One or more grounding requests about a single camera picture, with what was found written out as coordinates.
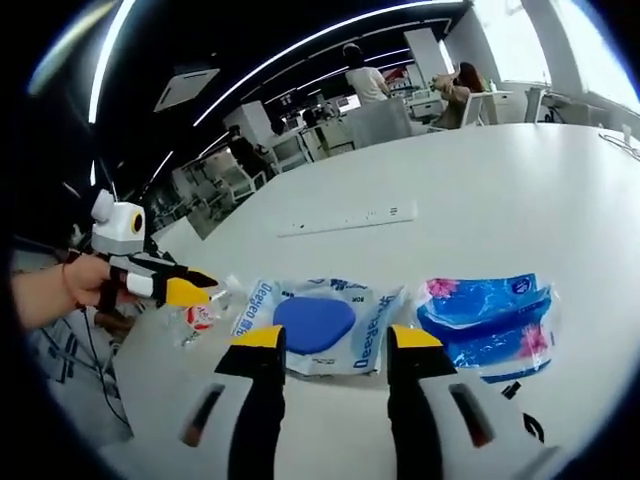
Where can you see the clear plastic water bottle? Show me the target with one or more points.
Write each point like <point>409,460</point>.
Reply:
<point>200,317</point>

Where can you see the curved ceiling light strip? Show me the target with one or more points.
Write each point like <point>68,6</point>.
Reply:
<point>320,37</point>

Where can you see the white wipes pack blue lid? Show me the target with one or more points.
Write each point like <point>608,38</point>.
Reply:
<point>330,320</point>

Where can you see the bright window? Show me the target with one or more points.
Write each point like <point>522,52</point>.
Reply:
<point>575,40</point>

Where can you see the white office chair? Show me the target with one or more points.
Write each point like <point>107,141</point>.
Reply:
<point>290,152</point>
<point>475,110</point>

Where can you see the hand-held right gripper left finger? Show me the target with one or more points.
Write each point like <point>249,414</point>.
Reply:
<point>260,400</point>

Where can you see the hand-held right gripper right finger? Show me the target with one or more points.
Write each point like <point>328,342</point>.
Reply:
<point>415,400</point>

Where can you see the person's left hand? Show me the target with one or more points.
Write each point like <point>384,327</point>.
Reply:
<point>85,280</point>

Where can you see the ceiling air conditioner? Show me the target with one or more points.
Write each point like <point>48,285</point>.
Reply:
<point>185,90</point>

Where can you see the blue tissue pack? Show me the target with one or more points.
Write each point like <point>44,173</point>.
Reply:
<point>485,320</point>

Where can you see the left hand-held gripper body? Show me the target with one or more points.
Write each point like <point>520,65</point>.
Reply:
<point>117,230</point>

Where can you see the grey chair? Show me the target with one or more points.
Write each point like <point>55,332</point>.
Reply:
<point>380,122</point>

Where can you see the white power strip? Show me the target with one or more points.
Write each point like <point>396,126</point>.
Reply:
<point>350,217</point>

